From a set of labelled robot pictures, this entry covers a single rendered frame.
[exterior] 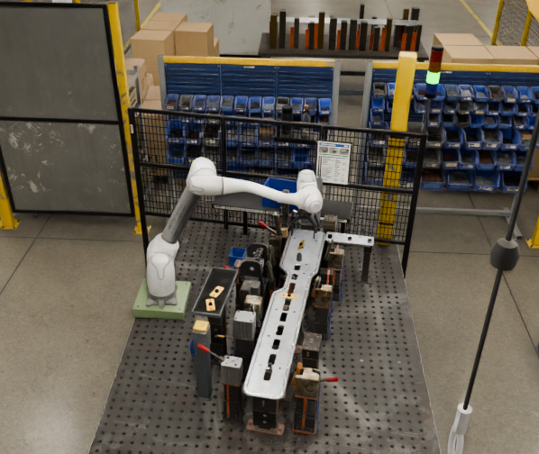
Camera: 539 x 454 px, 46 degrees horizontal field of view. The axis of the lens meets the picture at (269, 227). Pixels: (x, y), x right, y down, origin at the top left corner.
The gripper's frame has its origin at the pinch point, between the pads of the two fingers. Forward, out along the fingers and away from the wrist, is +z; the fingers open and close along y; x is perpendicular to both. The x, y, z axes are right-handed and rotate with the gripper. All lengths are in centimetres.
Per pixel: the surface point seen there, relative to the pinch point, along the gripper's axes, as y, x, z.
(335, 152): 11, 54, -28
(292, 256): -4.2, -10.6, 9.2
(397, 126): 47, 57, -49
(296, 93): -34, 190, -13
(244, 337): -16, -84, 9
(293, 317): 5, -64, 9
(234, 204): -50, 35, 7
